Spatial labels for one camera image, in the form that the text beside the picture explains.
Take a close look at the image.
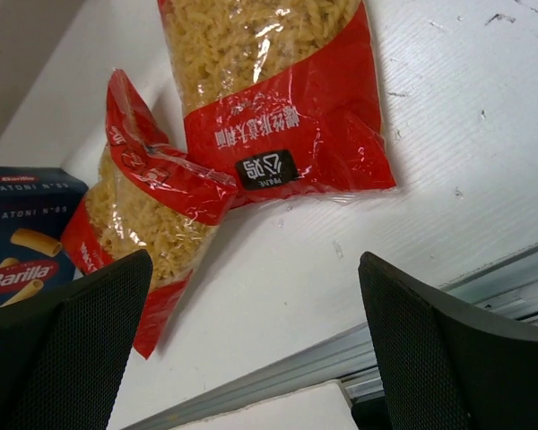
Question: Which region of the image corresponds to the red fusilli pasta bag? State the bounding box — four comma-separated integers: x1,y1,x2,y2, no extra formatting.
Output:
61,69,238,358
158,1,396,207

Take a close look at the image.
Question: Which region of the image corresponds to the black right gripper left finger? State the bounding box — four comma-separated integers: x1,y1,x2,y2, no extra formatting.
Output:
0,250,152,429

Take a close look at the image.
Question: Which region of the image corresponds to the aluminium table rail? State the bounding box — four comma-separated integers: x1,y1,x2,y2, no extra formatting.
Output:
138,244,538,429

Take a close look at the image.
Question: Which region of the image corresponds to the blue Barilla rigatoni box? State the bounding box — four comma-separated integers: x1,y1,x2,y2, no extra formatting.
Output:
0,167,88,307

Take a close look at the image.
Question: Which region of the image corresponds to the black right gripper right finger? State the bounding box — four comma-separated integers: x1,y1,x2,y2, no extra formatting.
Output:
359,252,538,429

